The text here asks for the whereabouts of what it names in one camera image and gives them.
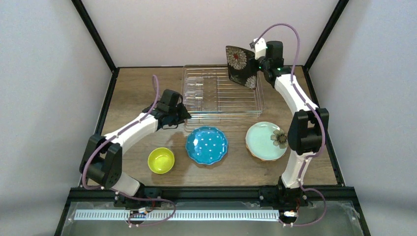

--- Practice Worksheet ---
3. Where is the black floral square plate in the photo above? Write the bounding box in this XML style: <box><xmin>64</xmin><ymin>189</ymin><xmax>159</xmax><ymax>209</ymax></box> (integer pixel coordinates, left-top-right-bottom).
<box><xmin>225</xmin><ymin>45</ymin><xmax>259</xmax><ymax>90</ymax></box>

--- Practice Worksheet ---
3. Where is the clear plastic glass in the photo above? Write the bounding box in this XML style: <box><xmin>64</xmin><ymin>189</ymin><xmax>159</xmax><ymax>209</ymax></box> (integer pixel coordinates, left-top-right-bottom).
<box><xmin>184</xmin><ymin>77</ymin><xmax>204</xmax><ymax>92</ymax></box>
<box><xmin>183</xmin><ymin>90</ymin><xmax>204</xmax><ymax>107</ymax></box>

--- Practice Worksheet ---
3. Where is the metal wire dish rack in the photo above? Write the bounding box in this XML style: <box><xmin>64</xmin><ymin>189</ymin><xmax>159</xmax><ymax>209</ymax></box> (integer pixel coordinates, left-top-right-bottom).
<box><xmin>181</xmin><ymin>65</ymin><xmax>265</xmax><ymax>119</ymax></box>

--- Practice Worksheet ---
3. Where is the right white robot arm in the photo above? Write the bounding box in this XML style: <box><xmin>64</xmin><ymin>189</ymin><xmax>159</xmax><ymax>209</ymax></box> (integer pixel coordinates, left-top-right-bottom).
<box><xmin>251</xmin><ymin>38</ymin><xmax>329</xmax><ymax>189</ymax></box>

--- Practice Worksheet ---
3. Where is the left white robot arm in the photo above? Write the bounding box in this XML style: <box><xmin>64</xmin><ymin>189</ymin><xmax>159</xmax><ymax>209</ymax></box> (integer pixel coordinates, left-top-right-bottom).
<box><xmin>79</xmin><ymin>89</ymin><xmax>191</xmax><ymax>196</ymax></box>

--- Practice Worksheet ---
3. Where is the blue plate under square plate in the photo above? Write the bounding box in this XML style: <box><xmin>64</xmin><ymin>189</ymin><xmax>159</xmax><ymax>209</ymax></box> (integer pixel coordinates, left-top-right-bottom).
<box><xmin>185</xmin><ymin>126</ymin><xmax>228</xmax><ymax>165</ymax></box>

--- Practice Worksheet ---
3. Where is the yellow-green small bowl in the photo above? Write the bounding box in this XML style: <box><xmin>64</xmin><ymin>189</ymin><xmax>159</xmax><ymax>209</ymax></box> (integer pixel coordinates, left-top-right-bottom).
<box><xmin>148</xmin><ymin>147</ymin><xmax>175</xmax><ymax>175</ymax></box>

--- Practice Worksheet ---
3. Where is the light blue floral plate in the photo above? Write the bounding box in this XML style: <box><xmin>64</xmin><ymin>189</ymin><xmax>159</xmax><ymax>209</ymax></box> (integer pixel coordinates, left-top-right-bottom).
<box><xmin>245</xmin><ymin>121</ymin><xmax>288</xmax><ymax>160</ymax></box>

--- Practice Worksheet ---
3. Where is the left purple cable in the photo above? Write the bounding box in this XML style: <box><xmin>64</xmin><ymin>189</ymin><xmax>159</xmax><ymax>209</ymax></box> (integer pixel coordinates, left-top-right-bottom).
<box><xmin>81</xmin><ymin>74</ymin><xmax>178</xmax><ymax>228</ymax></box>

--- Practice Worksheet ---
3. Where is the right black frame post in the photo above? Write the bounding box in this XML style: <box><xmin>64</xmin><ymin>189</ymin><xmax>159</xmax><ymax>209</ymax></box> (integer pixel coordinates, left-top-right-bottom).
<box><xmin>303</xmin><ymin>0</ymin><xmax>349</xmax><ymax>71</ymax></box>

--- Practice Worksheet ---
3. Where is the black frame post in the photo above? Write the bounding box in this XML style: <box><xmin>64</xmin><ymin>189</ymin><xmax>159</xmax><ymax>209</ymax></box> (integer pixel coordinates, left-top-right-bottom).
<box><xmin>71</xmin><ymin>0</ymin><xmax>117</xmax><ymax>72</ymax></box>
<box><xmin>303</xmin><ymin>0</ymin><xmax>349</xmax><ymax>71</ymax></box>

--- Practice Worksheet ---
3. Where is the white slotted cable duct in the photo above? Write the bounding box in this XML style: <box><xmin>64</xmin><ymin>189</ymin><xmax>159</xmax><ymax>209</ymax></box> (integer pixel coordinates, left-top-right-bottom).
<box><xmin>72</xmin><ymin>209</ymin><xmax>280</xmax><ymax>221</ymax></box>

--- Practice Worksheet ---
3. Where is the left black frame post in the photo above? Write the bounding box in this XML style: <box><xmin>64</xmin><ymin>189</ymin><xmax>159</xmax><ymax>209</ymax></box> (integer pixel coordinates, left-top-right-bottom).
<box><xmin>71</xmin><ymin>0</ymin><xmax>117</xmax><ymax>72</ymax></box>

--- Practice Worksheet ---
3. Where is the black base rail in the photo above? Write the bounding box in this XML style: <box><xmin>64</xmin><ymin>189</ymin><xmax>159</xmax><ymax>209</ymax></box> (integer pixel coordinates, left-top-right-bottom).
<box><xmin>66</xmin><ymin>185</ymin><xmax>357</xmax><ymax>209</ymax></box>

